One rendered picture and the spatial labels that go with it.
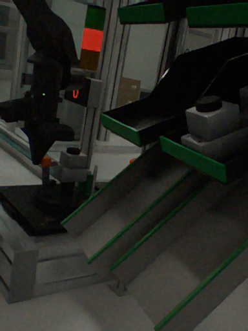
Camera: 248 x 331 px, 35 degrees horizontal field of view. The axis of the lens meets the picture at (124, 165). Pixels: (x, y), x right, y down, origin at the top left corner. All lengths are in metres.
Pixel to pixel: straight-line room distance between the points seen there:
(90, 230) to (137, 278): 0.14
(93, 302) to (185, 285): 0.28
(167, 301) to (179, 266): 0.05
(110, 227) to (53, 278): 0.17
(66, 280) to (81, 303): 0.05
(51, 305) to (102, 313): 0.09
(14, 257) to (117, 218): 0.18
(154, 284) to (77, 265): 0.25
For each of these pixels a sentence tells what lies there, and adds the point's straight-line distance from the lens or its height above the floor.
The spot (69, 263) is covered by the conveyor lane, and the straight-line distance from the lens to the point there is 0.76.
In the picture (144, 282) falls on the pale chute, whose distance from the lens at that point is 0.57.
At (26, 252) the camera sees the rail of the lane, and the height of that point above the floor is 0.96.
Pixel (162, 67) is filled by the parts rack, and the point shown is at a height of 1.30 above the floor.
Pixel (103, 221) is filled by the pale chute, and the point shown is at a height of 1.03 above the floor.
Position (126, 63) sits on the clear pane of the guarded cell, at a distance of 2.46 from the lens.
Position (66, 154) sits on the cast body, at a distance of 0.85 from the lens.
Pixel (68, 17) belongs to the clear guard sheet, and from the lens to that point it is 1.27.
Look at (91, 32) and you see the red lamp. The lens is 1.04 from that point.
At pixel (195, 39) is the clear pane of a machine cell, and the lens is 6.57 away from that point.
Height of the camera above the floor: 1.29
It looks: 14 degrees down
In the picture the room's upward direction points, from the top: 10 degrees clockwise
